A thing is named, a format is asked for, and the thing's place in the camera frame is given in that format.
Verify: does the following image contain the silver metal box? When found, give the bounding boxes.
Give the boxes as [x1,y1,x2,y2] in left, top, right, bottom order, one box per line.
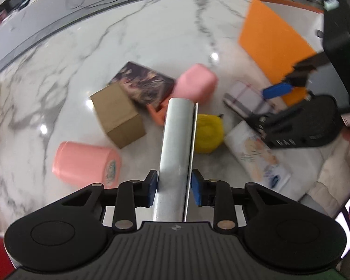
[153,98,198,223]

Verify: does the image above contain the plaid cloth packet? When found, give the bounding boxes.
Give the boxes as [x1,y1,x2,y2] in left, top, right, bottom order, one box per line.
[223,81,276,118]

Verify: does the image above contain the pink cylinder container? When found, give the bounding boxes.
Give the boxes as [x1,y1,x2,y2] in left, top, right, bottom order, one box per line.
[52,141,121,188]

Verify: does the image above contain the white lotion tube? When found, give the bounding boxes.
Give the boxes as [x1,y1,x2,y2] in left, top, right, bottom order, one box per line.
[224,121,291,192]

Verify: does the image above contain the white storage box orange rim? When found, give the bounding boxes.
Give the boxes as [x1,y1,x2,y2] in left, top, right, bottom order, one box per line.
[238,0,339,107]

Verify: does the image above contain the yellow round object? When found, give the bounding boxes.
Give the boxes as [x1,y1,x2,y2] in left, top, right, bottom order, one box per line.
[195,114,224,154]

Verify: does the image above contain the brown cardboard box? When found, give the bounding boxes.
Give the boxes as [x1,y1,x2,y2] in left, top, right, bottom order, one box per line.
[90,82,146,149]

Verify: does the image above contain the dark patterned box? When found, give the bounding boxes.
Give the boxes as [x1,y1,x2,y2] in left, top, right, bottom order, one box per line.
[108,61,176,109]

